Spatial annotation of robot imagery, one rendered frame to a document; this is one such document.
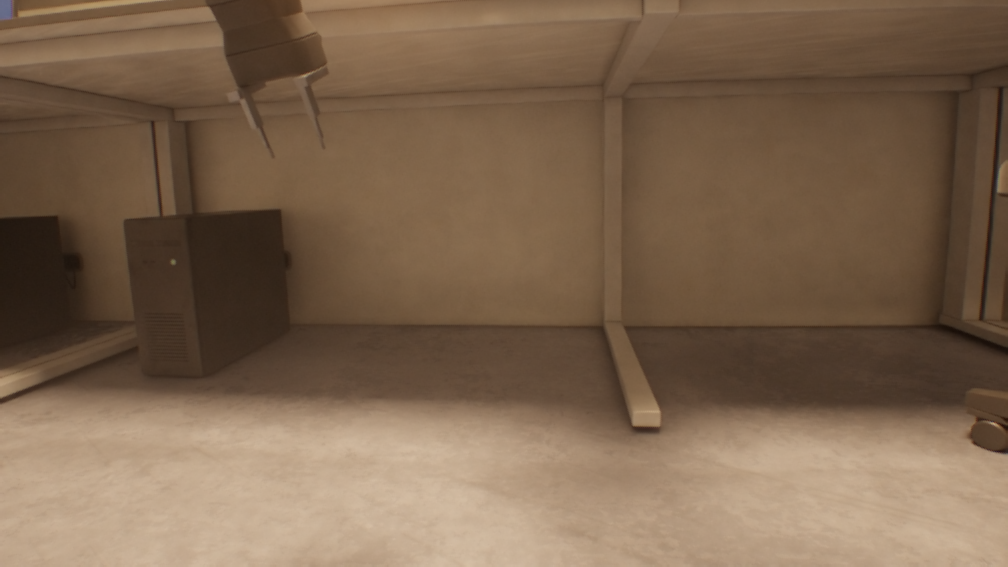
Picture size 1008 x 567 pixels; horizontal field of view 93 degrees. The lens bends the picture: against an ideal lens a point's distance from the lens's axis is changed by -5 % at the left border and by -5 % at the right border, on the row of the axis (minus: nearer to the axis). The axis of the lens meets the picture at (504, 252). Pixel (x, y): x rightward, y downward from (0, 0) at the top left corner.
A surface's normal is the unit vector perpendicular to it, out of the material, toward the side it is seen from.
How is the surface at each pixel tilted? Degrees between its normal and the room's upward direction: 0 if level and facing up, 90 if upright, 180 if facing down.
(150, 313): 90
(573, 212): 90
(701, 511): 0
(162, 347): 90
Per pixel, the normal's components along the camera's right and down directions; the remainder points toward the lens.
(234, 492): -0.03, -0.99
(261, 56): -0.07, 0.52
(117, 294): -0.11, 0.13
